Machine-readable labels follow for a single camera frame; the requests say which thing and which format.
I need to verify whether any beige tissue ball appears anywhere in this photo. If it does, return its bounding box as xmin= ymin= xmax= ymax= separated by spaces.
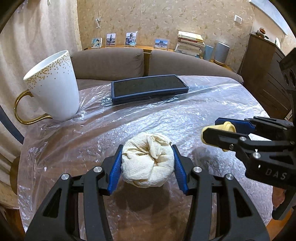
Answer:
xmin=121 ymin=132 xmax=175 ymax=188

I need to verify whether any dark wooden cabinet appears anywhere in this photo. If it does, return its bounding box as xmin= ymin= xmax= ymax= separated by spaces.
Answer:
xmin=238 ymin=34 xmax=291 ymax=119

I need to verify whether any round wooden stool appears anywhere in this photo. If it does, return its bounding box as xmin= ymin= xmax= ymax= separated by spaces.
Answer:
xmin=10 ymin=156 xmax=20 ymax=195

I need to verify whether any blue grey speaker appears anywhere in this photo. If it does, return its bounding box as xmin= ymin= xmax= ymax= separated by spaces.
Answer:
xmin=203 ymin=45 xmax=214 ymax=61

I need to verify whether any stack of books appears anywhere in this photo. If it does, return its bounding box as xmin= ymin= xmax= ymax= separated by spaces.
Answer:
xmin=175 ymin=31 xmax=205 ymax=58

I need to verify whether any brown sofa right cushion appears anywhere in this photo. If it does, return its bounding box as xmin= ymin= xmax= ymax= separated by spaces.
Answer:
xmin=148 ymin=50 xmax=243 ymax=84

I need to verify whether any brown sofa cushion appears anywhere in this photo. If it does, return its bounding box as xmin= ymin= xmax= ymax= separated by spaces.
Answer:
xmin=148 ymin=50 xmax=243 ymax=84
xmin=71 ymin=48 xmax=144 ymax=81

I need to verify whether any dark blue tablet case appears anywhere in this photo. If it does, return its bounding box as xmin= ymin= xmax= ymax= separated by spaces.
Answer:
xmin=111 ymin=74 xmax=189 ymax=104

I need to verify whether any brown sofa left cushion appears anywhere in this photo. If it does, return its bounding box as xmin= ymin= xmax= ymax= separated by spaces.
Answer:
xmin=71 ymin=48 xmax=144 ymax=81

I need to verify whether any beige curtain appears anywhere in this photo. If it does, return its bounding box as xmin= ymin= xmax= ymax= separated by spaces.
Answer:
xmin=0 ymin=0 xmax=83 ymax=186

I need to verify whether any white wall switch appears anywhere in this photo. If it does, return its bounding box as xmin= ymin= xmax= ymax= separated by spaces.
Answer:
xmin=234 ymin=15 xmax=242 ymax=24

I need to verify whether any photo frame landscape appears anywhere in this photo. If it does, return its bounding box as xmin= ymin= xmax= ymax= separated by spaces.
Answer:
xmin=154 ymin=38 xmax=169 ymax=49

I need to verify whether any white mug gold handle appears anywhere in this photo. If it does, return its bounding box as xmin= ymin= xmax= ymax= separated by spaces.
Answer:
xmin=14 ymin=50 xmax=80 ymax=125

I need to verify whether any photo frame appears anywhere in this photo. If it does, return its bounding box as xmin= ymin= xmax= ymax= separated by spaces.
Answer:
xmin=91 ymin=38 xmax=102 ymax=49
xmin=125 ymin=31 xmax=137 ymax=46
xmin=106 ymin=33 xmax=116 ymax=47

